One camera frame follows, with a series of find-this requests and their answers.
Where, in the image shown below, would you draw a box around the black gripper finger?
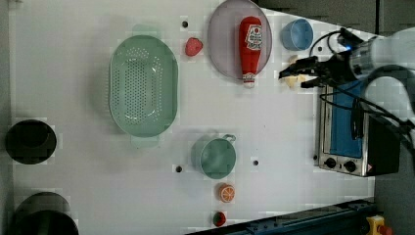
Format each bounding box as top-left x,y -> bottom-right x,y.
300,78 -> 326,89
279,56 -> 318,78

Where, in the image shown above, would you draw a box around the peeled banana toy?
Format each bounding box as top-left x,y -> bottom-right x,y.
284,55 -> 306,89

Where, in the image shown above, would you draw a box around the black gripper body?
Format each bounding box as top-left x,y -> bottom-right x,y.
314,52 -> 353,86

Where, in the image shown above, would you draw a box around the black cup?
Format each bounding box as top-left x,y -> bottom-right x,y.
5,119 -> 57,165
10,192 -> 79,235

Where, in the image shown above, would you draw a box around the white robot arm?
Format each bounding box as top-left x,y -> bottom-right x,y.
279,27 -> 414,108

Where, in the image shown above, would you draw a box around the red ketchup bottle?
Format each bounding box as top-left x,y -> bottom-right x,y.
239,16 -> 262,88

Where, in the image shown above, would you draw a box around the black toaster oven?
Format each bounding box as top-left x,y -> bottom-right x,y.
316,81 -> 400,177

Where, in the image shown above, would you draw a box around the red strawberry toy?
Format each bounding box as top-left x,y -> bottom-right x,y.
185,37 -> 204,57

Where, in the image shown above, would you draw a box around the pink round plate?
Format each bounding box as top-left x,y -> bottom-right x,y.
207,0 -> 272,79

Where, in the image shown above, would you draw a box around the blue metal rail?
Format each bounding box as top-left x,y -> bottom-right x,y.
187,200 -> 378,235

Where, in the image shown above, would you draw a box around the black cup lower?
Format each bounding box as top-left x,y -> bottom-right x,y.
10,192 -> 79,235

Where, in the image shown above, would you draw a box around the yellow red emergency button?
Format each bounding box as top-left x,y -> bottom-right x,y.
366,215 -> 393,235

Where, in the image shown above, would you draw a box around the small red fruit toy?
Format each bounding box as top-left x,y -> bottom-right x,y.
212,211 -> 226,227

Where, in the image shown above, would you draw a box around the green oval colander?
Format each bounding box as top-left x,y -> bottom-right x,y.
109,35 -> 178,138

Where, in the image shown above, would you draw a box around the green mug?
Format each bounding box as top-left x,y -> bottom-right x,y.
191,134 -> 237,180

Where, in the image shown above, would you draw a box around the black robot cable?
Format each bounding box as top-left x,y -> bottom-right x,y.
308,29 -> 415,155

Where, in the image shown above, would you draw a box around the blue bowl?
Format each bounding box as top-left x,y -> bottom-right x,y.
280,19 -> 313,51

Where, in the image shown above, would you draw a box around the black cup upper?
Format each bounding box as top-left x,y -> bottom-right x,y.
5,119 -> 57,165

